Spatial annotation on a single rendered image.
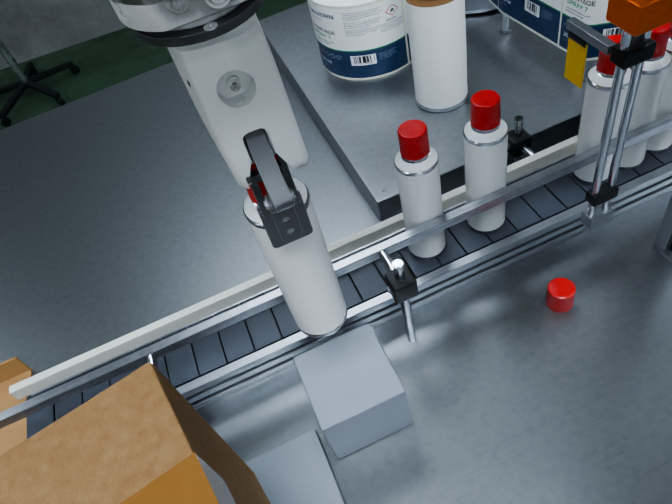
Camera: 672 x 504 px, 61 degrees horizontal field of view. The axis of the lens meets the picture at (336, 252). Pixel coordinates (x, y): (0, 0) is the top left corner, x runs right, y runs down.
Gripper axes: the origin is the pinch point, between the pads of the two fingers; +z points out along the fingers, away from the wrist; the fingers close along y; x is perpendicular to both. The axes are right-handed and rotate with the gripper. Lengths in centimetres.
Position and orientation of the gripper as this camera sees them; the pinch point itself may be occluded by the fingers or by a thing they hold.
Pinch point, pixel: (274, 196)
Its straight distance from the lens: 43.2
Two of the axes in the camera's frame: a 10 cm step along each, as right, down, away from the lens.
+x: -9.1, 4.0, -1.0
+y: -3.6, -6.7, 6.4
